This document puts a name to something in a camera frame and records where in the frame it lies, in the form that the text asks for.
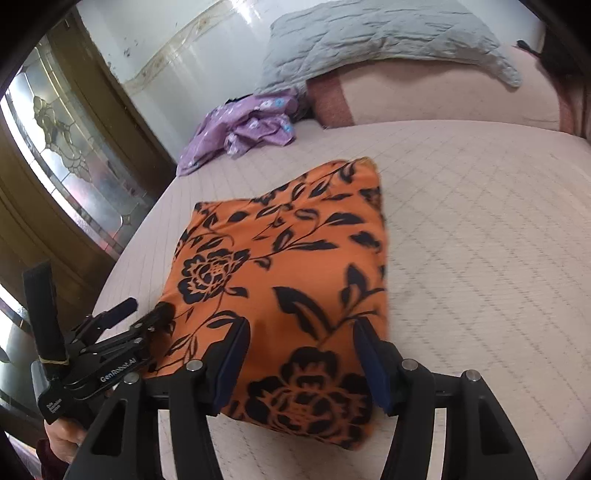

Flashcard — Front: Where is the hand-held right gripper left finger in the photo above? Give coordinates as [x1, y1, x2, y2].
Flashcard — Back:
[62, 318, 253, 480]

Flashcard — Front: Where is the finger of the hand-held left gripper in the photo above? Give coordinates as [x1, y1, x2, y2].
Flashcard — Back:
[74, 297, 139, 343]
[131, 302, 177, 344]

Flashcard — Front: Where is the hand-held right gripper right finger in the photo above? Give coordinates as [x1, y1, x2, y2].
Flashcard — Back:
[353, 318, 539, 480]

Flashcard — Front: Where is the orange black floral garment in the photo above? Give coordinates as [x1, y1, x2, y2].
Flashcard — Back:
[154, 157, 393, 450]

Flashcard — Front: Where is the person's left forearm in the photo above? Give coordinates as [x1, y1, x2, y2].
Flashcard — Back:
[36, 438, 71, 480]

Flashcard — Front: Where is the person's left hand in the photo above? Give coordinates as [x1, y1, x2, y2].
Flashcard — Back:
[44, 416, 89, 465]

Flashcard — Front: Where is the patterned glass door pane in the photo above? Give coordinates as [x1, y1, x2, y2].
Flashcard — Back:
[0, 34, 158, 252]

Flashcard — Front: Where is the wooden door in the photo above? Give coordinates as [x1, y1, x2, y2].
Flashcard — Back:
[0, 9, 178, 324]

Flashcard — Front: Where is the purple floral cloth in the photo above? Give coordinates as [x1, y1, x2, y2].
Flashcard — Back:
[175, 90, 301, 177]

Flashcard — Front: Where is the pink bolster pillow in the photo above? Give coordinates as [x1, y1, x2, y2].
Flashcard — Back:
[307, 44, 591, 139]

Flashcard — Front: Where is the grey quilted blanket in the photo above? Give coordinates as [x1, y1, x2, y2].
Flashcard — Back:
[256, 0, 523, 95]

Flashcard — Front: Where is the black cloth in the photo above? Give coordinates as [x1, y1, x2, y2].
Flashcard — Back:
[515, 28, 579, 100]

